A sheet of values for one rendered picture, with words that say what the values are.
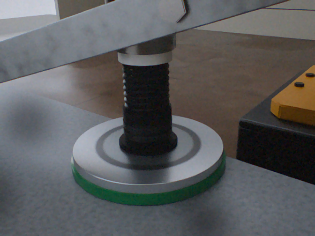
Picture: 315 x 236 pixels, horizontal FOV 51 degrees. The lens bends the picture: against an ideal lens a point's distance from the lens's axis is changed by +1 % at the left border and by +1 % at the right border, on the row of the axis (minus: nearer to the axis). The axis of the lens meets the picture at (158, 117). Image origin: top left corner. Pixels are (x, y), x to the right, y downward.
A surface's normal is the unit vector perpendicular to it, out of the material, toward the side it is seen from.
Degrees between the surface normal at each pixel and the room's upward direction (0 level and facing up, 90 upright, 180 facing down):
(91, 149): 0
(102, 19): 90
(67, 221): 0
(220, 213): 0
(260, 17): 90
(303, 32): 90
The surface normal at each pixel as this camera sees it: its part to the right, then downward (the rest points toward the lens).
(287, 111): -0.60, 0.32
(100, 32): -0.32, 0.37
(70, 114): -0.02, -0.92
